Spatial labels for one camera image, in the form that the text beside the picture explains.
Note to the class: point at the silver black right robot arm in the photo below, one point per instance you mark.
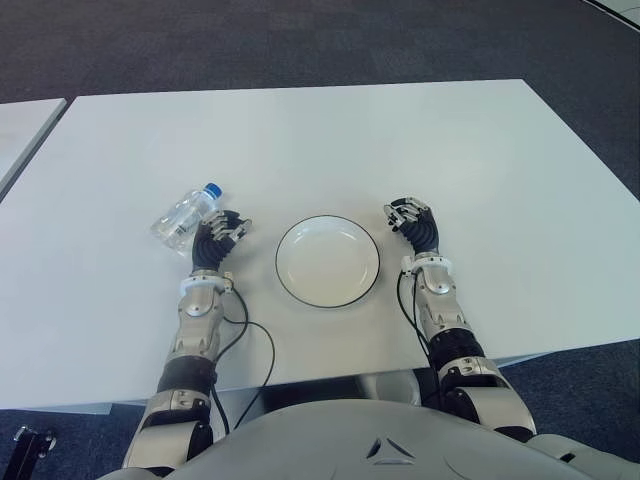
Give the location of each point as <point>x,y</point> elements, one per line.
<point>450,345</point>

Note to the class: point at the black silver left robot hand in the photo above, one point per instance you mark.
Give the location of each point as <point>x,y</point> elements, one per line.
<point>211,247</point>

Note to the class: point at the black metal caster bracket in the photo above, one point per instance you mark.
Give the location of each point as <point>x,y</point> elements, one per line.
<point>31,447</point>

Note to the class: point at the white plate with black rim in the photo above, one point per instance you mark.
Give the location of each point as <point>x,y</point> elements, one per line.
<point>329,260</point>

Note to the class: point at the white neighbouring table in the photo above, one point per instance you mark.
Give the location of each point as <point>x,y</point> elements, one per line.
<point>22,135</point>

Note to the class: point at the clear bottle with blue cap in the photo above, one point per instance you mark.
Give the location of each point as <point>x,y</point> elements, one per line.
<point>180,220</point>

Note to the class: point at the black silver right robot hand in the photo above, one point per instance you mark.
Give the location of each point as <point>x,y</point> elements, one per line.
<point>424,230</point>

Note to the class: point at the grey robot torso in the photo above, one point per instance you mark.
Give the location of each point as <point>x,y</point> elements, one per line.
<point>380,445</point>

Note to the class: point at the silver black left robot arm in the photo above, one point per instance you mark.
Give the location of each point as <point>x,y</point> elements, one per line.
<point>192,320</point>

